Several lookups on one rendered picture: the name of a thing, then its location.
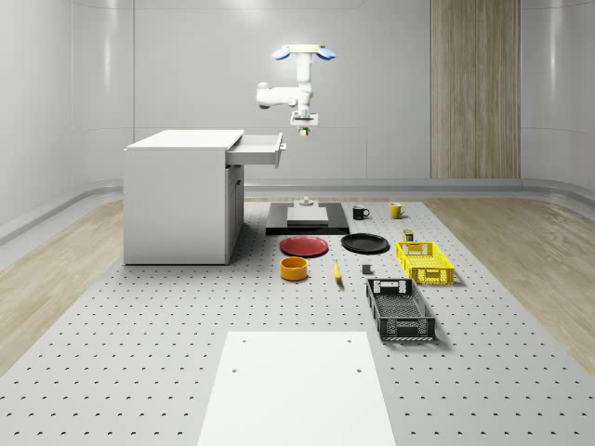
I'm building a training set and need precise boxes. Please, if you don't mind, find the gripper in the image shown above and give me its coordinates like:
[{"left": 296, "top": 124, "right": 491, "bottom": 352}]
[{"left": 289, "top": 111, "right": 322, "bottom": 134}]

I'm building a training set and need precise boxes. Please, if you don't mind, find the white drawer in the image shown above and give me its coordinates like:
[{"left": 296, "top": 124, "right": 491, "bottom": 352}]
[{"left": 224, "top": 131, "right": 288, "bottom": 170}]

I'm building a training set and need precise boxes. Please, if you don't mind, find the drone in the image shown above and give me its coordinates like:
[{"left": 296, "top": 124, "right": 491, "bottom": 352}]
[{"left": 271, "top": 43, "right": 338, "bottom": 62}]

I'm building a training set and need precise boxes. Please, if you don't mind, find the red plate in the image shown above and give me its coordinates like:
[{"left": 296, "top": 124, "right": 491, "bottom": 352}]
[{"left": 279, "top": 234, "right": 331, "bottom": 257}]

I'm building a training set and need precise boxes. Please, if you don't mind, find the black plate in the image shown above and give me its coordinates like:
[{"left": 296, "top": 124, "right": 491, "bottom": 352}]
[{"left": 339, "top": 232, "right": 391, "bottom": 256}]

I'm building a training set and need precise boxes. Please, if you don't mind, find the yellow bowl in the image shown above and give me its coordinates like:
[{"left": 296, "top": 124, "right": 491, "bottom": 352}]
[{"left": 279, "top": 256, "right": 310, "bottom": 282}]

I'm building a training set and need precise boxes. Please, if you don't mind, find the white cabinet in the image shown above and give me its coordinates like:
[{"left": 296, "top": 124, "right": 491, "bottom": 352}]
[{"left": 123, "top": 128, "right": 246, "bottom": 267}]

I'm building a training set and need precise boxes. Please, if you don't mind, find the yellow basket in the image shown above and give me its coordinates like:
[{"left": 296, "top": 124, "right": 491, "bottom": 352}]
[{"left": 394, "top": 240, "right": 456, "bottom": 285}]

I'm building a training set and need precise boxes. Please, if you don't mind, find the dark grey basket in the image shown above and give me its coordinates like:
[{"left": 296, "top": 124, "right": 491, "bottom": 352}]
[{"left": 364, "top": 277, "right": 439, "bottom": 343}]

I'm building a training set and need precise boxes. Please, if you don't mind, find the white board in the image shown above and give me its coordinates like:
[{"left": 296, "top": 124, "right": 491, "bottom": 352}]
[{"left": 196, "top": 330, "right": 398, "bottom": 446}]

